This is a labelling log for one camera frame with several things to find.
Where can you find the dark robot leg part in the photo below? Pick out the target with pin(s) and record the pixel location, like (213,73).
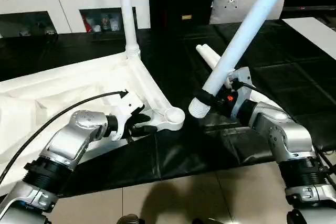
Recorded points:
(128,220)

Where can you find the yellow label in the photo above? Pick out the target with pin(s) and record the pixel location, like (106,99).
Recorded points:
(187,16)

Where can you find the white plastic upturned table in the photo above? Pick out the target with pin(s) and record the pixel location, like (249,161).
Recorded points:
(275,64)

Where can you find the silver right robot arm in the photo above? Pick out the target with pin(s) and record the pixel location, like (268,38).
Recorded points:
(283,134)

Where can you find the black screen with red light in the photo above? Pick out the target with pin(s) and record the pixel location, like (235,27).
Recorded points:
(309,10)

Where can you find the white plastic table leg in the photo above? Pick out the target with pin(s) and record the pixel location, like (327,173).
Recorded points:
(128,11)
(207,57)
(214,54)
(244,30)

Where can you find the grey cushion with holes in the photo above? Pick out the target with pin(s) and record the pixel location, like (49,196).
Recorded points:
(236,3)

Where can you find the white plastic table top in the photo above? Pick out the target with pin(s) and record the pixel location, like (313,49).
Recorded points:
(65,98)

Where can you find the white cup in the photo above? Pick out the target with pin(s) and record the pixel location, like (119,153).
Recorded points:
(97,28)

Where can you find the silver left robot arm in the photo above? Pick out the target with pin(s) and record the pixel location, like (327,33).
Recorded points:
(65,140)

